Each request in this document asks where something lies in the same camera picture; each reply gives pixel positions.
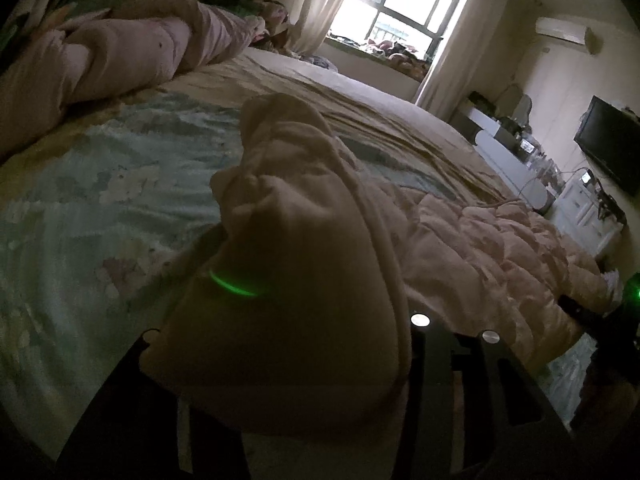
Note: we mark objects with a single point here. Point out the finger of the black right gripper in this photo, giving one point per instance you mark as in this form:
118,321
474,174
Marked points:
609,399

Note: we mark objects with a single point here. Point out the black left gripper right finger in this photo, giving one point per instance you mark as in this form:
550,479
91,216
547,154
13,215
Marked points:
475,412

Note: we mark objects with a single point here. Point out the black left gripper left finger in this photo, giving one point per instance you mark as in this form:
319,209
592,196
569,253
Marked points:
134,428

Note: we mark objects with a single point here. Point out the pink quilted coat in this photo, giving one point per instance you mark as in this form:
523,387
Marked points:
299,321

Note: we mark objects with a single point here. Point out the clothes pile beside bed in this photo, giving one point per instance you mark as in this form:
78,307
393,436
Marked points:
275,35

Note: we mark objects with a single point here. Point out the white drawer cabinet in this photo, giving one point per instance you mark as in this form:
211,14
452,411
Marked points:
579,213

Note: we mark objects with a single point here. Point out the floral bed sheet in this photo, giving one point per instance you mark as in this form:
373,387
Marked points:
99,217

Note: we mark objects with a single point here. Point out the white dressing table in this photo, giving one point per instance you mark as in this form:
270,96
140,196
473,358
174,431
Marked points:
496,146

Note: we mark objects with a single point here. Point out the round vanity mirror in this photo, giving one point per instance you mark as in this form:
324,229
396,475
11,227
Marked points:
513,108

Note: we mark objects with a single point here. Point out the stuffed toys on windowsill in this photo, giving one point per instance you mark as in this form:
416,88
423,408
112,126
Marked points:
398,57

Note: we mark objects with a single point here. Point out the right cream curtain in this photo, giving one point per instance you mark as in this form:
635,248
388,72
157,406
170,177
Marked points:
457,61

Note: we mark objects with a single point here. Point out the pink rolled duvet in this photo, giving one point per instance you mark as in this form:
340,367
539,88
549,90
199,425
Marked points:
141,44

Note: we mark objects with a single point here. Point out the floral folded blanket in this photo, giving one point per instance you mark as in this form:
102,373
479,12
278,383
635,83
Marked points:
28,21

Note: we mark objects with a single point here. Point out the black wall television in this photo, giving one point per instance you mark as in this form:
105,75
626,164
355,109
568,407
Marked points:
611,138

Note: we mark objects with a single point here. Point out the white wall air conditioner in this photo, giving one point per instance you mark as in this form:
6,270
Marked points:
574,35

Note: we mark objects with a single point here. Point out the window with dark frame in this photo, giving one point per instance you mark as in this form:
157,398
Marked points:
417,25

